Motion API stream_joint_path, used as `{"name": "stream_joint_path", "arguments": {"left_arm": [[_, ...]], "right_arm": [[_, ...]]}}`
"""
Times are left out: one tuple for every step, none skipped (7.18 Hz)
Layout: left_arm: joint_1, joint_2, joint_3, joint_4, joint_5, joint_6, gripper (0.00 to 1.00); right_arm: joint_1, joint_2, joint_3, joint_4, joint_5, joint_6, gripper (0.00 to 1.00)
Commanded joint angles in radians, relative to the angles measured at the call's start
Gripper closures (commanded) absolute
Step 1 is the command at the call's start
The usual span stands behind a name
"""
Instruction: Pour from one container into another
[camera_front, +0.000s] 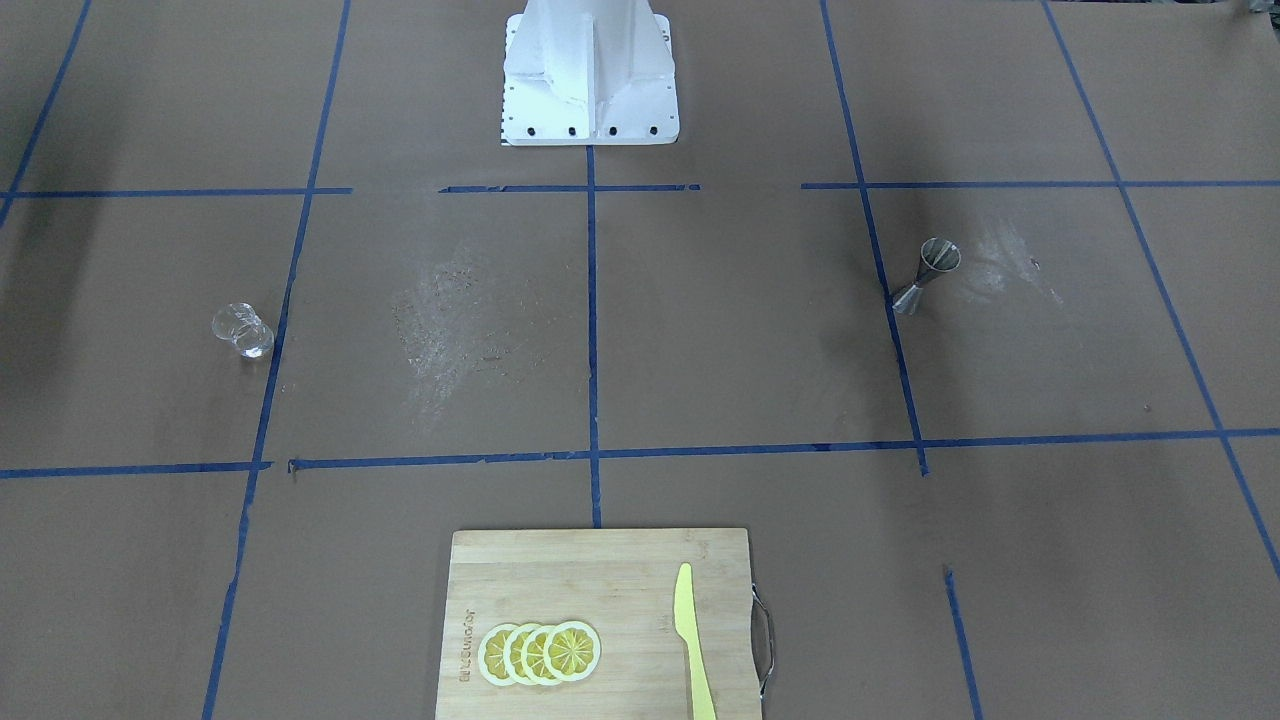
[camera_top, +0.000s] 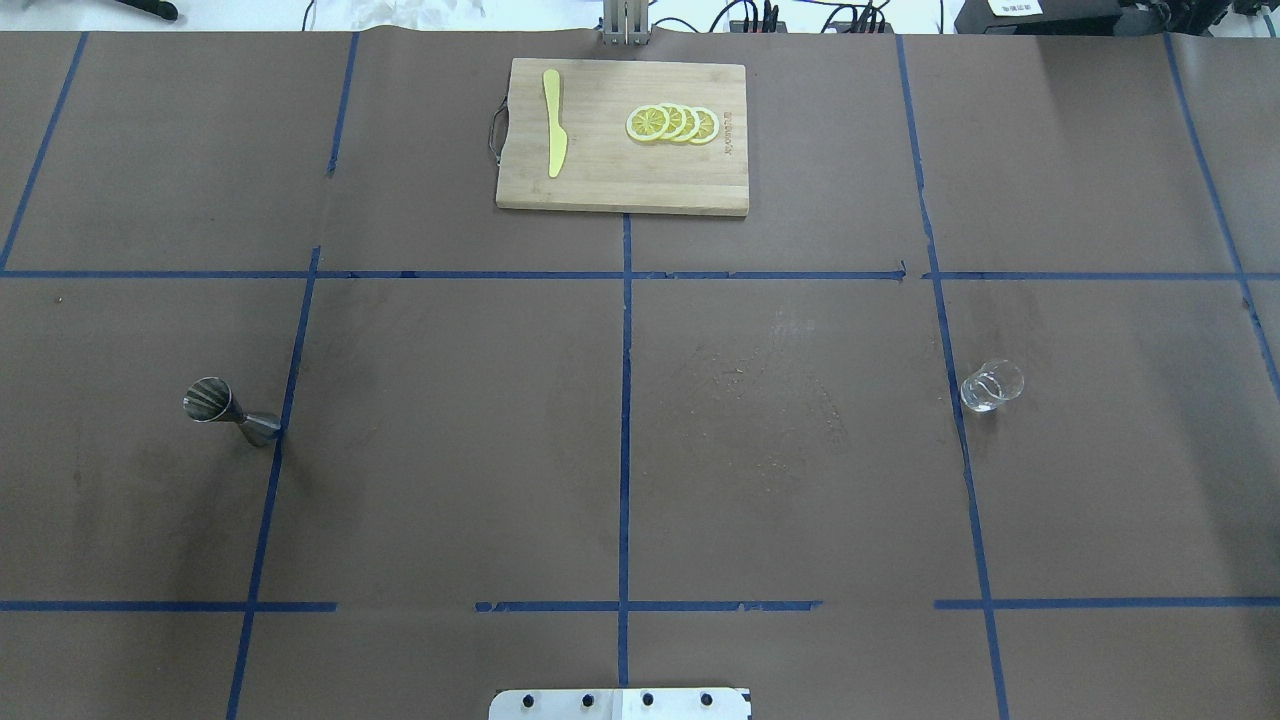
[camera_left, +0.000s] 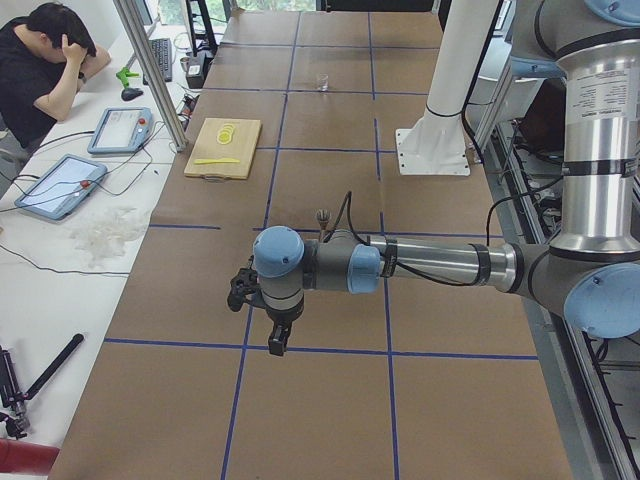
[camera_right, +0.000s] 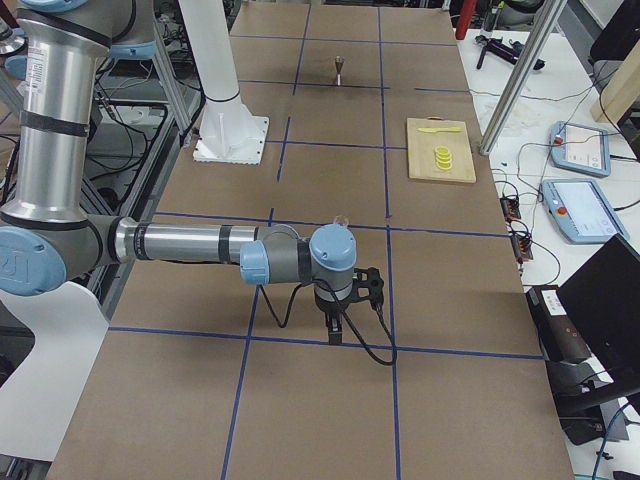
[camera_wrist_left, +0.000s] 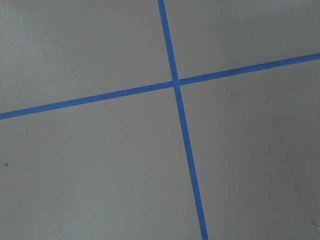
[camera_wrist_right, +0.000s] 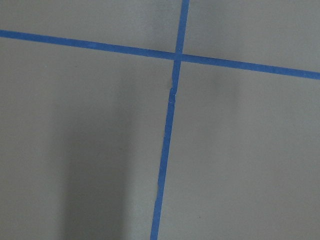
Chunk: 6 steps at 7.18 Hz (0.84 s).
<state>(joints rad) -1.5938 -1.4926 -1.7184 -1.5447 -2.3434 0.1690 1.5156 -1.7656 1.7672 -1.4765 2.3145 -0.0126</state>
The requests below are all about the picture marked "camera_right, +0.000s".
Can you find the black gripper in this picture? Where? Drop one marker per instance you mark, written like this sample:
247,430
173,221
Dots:
330,309

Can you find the steel jigger shaker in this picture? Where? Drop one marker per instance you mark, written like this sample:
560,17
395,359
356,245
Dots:
339,63

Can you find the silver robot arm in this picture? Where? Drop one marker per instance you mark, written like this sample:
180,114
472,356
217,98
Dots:
47,239

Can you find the wooden cutting board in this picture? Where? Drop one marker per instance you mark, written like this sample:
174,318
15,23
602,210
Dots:
421,152

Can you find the lemon slice one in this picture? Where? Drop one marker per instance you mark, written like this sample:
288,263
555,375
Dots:
442,150

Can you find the black box on desk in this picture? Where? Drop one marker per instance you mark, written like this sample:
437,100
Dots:
560,338

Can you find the yellow plastic knife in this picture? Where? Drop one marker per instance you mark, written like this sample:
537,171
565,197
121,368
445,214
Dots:
434,130

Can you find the black computer monitor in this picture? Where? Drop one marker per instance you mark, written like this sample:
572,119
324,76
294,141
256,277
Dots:
602,300

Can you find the near teach pendant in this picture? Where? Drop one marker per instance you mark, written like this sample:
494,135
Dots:
581,211

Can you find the teach pendant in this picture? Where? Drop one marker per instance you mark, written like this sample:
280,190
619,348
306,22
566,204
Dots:
580,148
581,211

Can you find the far teach pendant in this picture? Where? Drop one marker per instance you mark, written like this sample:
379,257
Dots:
580,148

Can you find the black handheld tool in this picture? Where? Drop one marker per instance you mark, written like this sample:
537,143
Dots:
509,52

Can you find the red cylinder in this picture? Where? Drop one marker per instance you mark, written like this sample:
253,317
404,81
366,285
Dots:
465,17

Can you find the wooden plank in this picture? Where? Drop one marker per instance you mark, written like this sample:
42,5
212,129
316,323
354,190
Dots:
623,88

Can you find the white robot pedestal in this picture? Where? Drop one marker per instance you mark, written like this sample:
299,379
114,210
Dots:
228,132

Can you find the aluminium frame post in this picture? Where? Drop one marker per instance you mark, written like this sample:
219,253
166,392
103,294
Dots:
543,26

